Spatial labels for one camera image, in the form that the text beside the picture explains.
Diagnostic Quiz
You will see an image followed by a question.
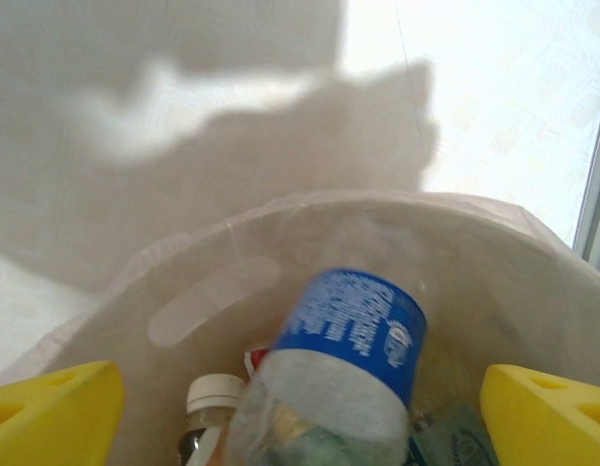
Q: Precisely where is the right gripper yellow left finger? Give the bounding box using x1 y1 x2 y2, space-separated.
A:
0 359 126 466

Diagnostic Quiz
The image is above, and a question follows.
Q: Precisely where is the large frosted clear bottle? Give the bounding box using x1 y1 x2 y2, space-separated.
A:
176 373 248 466

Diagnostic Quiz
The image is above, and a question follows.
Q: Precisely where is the aluminium frame post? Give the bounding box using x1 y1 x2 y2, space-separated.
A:
571 62 600 283

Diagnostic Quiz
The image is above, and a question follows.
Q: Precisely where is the white bin with plastic liner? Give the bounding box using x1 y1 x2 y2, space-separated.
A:
0 190 600 466

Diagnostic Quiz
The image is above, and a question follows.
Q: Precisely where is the clear Pepsi label bottle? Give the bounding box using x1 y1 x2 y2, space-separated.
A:
226 266 430 466

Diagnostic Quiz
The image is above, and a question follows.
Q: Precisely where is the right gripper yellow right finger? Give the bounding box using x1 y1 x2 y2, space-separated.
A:
479 363 600 466

